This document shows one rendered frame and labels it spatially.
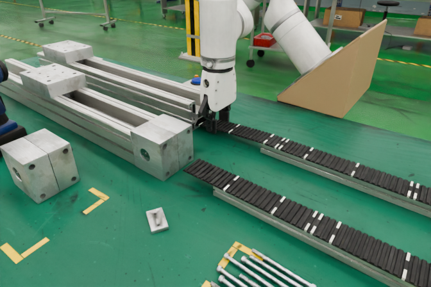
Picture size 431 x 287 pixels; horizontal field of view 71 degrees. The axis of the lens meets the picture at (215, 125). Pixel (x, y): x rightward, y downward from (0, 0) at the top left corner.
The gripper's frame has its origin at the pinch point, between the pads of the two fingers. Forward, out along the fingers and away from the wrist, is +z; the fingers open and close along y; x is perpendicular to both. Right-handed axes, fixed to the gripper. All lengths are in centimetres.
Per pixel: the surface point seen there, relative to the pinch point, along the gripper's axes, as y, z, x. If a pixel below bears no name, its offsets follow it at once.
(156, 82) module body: 2.2, -4.5, 25.5
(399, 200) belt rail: -1.8, 1.9, -44.4
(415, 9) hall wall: 745, 61, 25
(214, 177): -19.6, -0.3, -13.7
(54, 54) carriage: -6, -8, 70
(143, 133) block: -23.1, -6.5, 2.3
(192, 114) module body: -3.9, -2.1, 5.6
